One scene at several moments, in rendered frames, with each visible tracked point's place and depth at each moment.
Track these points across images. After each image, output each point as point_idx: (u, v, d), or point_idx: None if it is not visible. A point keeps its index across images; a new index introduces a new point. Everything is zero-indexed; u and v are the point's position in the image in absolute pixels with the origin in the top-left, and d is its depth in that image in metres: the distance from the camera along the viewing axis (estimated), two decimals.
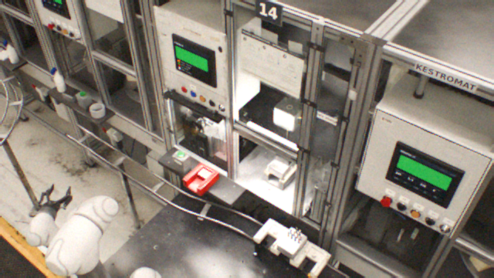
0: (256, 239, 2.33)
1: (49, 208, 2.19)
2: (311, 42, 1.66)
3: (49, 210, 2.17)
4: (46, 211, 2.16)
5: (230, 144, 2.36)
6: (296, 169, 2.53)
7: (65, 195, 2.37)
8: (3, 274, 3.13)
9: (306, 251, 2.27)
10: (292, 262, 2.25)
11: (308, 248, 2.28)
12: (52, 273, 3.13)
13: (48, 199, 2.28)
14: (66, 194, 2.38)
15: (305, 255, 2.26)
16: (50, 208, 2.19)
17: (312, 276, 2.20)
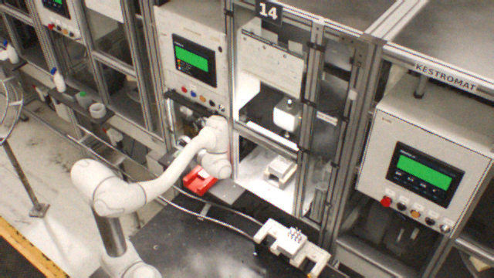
0: (256, 239, 2.33)
1: None
2: (311, 42, 1.66)
3: None
4: None
5: (230, 144, 2.36)
6: (296, 169, 2.53)
7: None
8: (3, 274, 3.13)
9: (306, 251, 2.27)
10: (292, 262, 2.25)
11: (308, 248, 2.28)
12: (52, 273, 3.13)
13: None
14: None
15: (305, 255, 2.26)
16: None
17: (312, 276, 2.20)
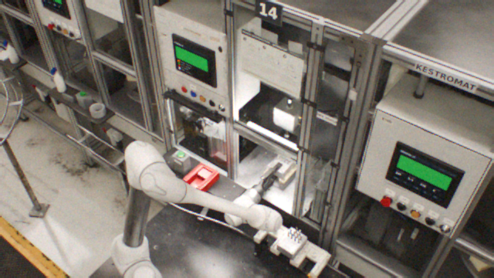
0: (256, 239, 2.33)
1: (258, 201, 2.35)
2: (311, 42, 1.66)
3: (257, 204, 2.34)
4: None
5: (230, 144, 2.36)
6: (296, 169, 2.53)
7: (272, 177, 2.48)
8: (3, 274, 3.13)
9: (306, 251, 2.27)
10: (292, 262, 2.25)
11: (308, 248, 2.28)
12: (52, 273, 3.13)
13: (267, 182, 2.39)
14: (274, 176, 2.49)
15: (305, 255, 2.26)
16: (259, 201, 2.35)
17: (312, 276, 2.20)
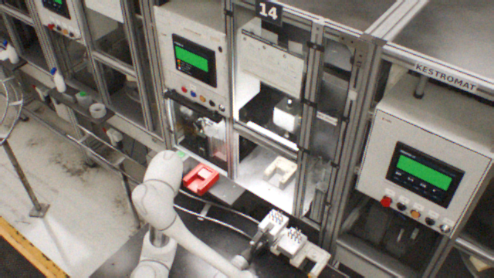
0: None
1: (247, 269, 2.13)
2: (311, 42, 1.66)
3: None
4: None
5: (230, 144, 2.36)
6: (296, 169, 2.53)
7: (263, 239, 2.26)
8: (3, 274, 3.13)
9: (306, 251, 2.27)
10: (292, 262, 2.25)
11: (308, 248, 2.28)
12: (52, 273, 3.13)
13: (256, 247, 2.17)
14: (265, 237, 2.26)
15: (305, 255, 2.26)
16: (248, 269, 2.13)
17: (312, 276, 2.20)
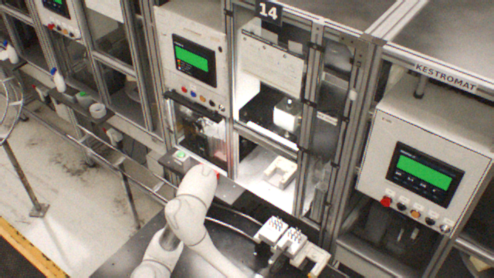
0: (256, 239, 2.33)
1: None
2: (311, 42, 1.66)
3: None
4: None
5: (230, 144, 2.36)
6: (296, 169, 2.53)
7: (281, 260, 2.25)
8: (3, 274, 3.13)
9: (306, 251, 2.27)
10: (292, 262, 2.25)
11: (308, 248, 2.28)
12: (52, 273, 3.13)
13: (275, 266, 2.16)
14: (282, 258, 2.26)
15: (305, 255, 2.26)
16: None
17: (312, 276, 2.20)
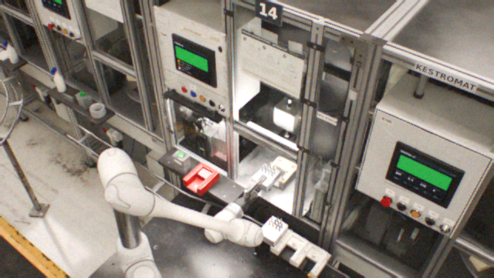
0: None
1: (241, 217, 2.24)
2: (311, 42, 1.66)
3: (239, 218, 2.23)
4: None
5: (230, 144, 2.36)
6: (296, 169, 2.53)
7: (256, 191, 2.37)
8: (3, 274, 3.13)
9: (306, 251, 2.27)
10: (292, 262, 2.25)
11: (308, 248, 2.28)
12: (52, 273, 3.13)
13: (250, 196, 2.29)
14: (258, 188, 2.38)
15: (305, 255, 2.26)
16: (241, 216, 2.24)
17: (312, 276, 2.20)
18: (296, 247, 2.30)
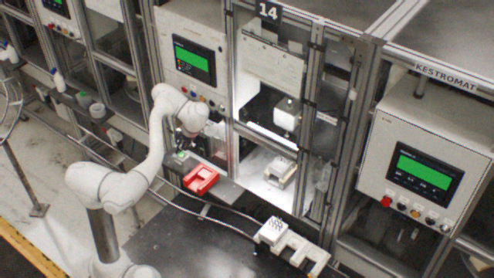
0: (256, 239, 2.33)
1: None
2: (311, 42, 1.66)
3: None
4: None
5: (230, 144, 2.36)
6: (296, 169, 2.53)
7: (181, 146, 2.43)
8: (3, 274, 3.13)
9: (306, 251, 2.27)
10: (292, 262, 2.25)
11: (308, 248, 2.28)
12: (52, 273, 3.13)
13: None
14: (180, 147, 2.44)
15: (305, 255, 2.26)
16: None
17: (312, 276, 2.20)
18: (296, 247, 2.30)
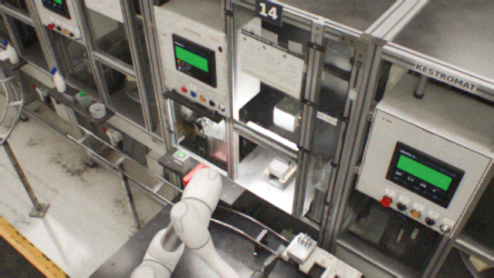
0: (284, 256, 2.25)
1: None
2: (311, 42, 1.66)
3: None
4: None
5: (230, 144, 2.36)
6: (296, 169, 2.53)
7: None
8: (3, 274, 3.13)
9: (336, 269, 2.20)
10: None
11: (338, 266, 2.21)
12: (52, 273, 3.13)
13: (269, 269, 2.19)
14: (277, 255, 2.26)
15: (335, 273, 2.19)
16: None
17: None
18: (325, 265, 2.23)
